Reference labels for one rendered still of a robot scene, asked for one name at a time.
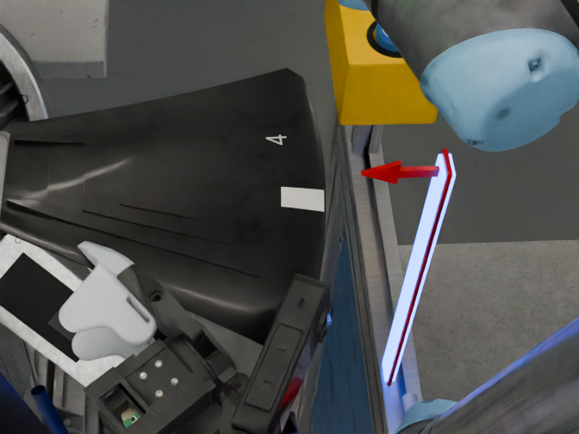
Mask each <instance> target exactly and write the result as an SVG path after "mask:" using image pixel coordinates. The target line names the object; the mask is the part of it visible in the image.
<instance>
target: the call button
mask: <svg viewBox="0 0 579 434"><path fill-rule="evenodd" d="M375 39H376V42H377V44H378V45H379V46H381V47H383V48H385V49H387V50H390V51H393V52H398V50H397V49H396V48H395V46H394V44H393V43H392V41H391V40H390V38H389V37H388V35H387V34H386V33H385V32H384V30H383V29H382V27H381V26H380V25H379V24H377V26H376V31H375Z"/></svg>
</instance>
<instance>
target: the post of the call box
mask: <svg viewBox="0 0 579 434"><path fill-rule="evenodd" d="M382 133H383V125H352V127H351V132H350V138H351V143H352V153H353V154H363V153H368V154H369V153H378V152H379V147H380V143H381V138H382Z"/></svg>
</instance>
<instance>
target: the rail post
mask: <svg viewBox="0 0 579 434"><path fill-rule="evenodd" d="M343 219H344V211H343V204H342V198H341V191H340V185H339V173H338V165H337V158H336V153H335V157H334V163H333V174H332V180H331V186H330V192H329V198H328V204H327V220H326V235H325V245H324V253H323V260H322V266H321V276H320V281H322V282H327V283H329V284H330V294H331V288H332V284H333V274H334V269H335V264H336V258H337V254H338V249H339V236H340V231H341V228H342V223H343ZM321 345H322V343H318V345H317V347H316V350H315V352H314V355H313V358H312V360H311V363H310V364H309V367H308V370H307V373H306V375H305V377H304V379H303V382H302V385H301V389H300V394H299V400H298V407H297V413H296V422H297V424H298V426H299V429H300V432H301V434H311V427H310V421H309V415H310V410H311V405H312V399H313V394H314V383H315V380H316V375H317V369H318V364H319V359H320V354H321Z"/></svg>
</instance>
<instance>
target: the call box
mask: <svg viewBox="0 0 579 434"><path fill-rule="evenodd" d="M324 20H325V26H326V32H327V44H328V51H329V57H330V64H331V70H332V76H333V88H334V95H335V101H336V107H337V114H338V120H339V124H340V125H343V126H344V125H389V124H432V123H434V122H435V121H436V119H437V115H438V112H439V111H438V110H437V108H436V107H435V106H434V105H433V104H432V103H430V102H429V101H428V100H427V99H426V98H425V96H424V95H423V93H422V91H421V88H420V82H419V81H418V79H417V78H416V76H415V75H414V74H413V72H412V71H411V69H410V68H409V66H408V65H407V63H406V62H405V60H404V59H403V57H402V56H401V55H400V53H399V52H393V51H390V50H387V49H385V48H383V47H381V46H379V45H378V44H377V42H376V39H375V31H376V26H377V21H376V20H375V19H374V17H373V16H372V14H371V13H370V11H364V10H357V9H350V8H347V7H344V6H342V5H340V4H339V2H338V0H326V3H325V11H324Z"/></svg>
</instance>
